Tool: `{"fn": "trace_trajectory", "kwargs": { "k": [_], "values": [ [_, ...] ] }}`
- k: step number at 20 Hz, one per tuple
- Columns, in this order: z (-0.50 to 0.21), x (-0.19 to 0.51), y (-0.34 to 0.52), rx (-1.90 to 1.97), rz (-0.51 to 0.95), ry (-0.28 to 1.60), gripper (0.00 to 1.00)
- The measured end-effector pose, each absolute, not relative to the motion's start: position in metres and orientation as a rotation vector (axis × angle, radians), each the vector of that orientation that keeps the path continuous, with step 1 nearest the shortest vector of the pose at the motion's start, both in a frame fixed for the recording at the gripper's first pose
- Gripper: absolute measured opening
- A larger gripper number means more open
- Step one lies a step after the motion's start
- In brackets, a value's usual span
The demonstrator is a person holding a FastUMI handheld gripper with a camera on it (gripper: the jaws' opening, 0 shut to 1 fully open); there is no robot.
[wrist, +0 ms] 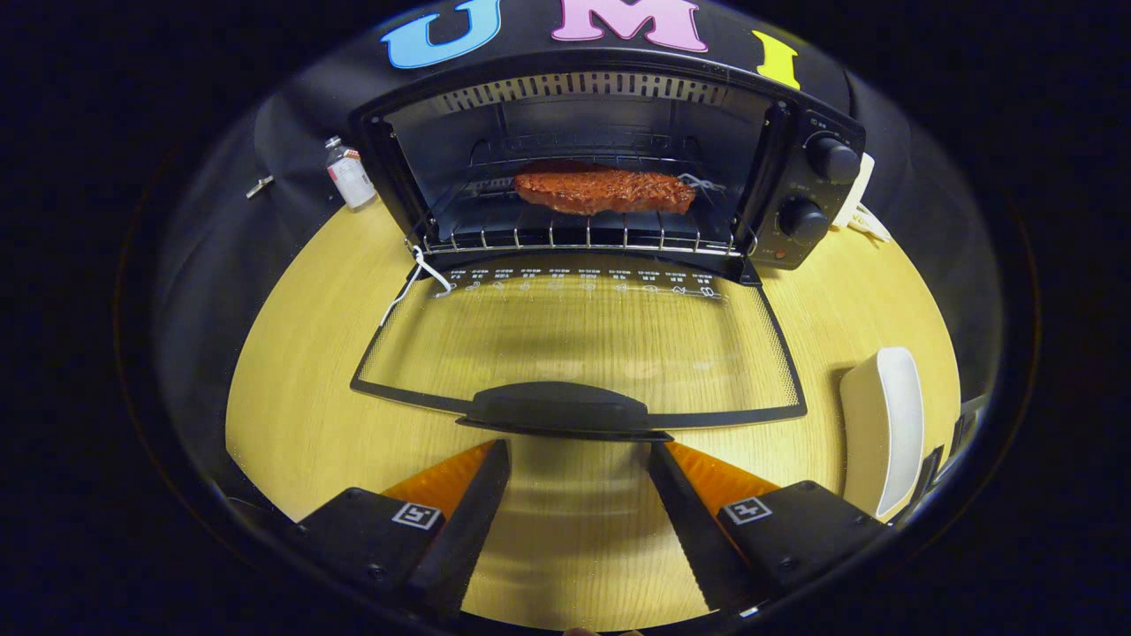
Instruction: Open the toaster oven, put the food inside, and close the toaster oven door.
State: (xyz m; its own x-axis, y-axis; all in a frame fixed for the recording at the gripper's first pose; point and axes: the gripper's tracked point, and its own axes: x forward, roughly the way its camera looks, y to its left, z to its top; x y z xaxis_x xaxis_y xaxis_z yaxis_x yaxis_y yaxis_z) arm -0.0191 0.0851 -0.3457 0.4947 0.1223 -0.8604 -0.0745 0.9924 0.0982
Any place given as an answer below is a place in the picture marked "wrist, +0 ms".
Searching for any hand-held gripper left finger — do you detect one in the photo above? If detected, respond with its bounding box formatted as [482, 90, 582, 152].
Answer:
[296, 439, 512, 619]

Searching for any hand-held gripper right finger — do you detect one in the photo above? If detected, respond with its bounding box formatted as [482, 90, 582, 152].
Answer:
[648, 440, 889, 615]

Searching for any brown grilled steak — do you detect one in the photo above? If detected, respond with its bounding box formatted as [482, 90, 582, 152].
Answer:
[513, 161, 699, 216]

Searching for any black toaster oven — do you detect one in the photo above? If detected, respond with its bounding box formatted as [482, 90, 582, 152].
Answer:
[349, 49, 867, 443]

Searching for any white slot toaster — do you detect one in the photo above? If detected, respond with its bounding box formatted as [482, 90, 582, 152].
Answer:
[831, 153, 876, 232]

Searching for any white ribbed tray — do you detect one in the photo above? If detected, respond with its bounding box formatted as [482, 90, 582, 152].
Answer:
[839, 346, 926, 520]

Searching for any dark chair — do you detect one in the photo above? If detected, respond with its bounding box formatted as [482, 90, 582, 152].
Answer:
[910, 411, 977, 522]

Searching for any white divided bean dish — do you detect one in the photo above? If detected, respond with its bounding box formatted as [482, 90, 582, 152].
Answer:
[853, 205, 893, 244]

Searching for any small clear bottle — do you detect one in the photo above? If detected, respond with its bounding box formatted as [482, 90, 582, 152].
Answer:
[324, 136, 378, 211]

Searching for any black backdrop cloth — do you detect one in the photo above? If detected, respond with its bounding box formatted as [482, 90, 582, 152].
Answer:
[159, 0, 999, 398]

